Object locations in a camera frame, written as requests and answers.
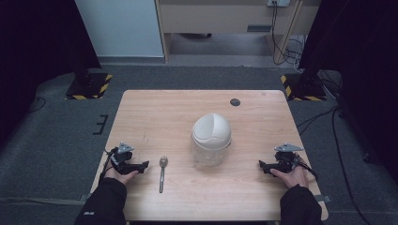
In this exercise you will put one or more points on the light wooden desk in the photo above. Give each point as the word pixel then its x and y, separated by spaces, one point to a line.
pixel 219 18

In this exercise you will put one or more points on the person's left hand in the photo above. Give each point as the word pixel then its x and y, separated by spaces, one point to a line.
pixel 122 178

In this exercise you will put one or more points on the white partition panel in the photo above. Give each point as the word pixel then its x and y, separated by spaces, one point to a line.
pixel 119 28

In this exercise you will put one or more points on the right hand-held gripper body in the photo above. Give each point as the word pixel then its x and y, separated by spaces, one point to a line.
pixel 286 157

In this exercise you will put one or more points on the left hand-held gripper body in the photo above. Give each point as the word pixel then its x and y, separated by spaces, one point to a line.
pixel 122 157

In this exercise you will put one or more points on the black stand base striped tape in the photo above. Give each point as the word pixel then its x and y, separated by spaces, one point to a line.
pixel 305 87
pixel 89 86

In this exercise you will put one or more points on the grey wall socket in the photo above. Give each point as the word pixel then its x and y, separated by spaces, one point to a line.
pixel 278 2

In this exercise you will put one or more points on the dark curtain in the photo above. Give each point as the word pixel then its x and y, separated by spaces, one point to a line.
pixel 37 47
pixel 359 62

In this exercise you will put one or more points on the person's right hand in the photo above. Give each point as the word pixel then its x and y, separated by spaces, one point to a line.
pixel 294 176

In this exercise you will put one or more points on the dark round table grommet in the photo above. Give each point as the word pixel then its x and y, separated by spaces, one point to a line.
pixel 235 102

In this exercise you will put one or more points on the clear bin with white lid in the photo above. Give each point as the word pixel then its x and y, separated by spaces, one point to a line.
pixel 211 137

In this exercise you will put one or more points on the metal spoon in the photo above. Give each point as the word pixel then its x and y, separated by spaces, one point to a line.
pixel 162 173

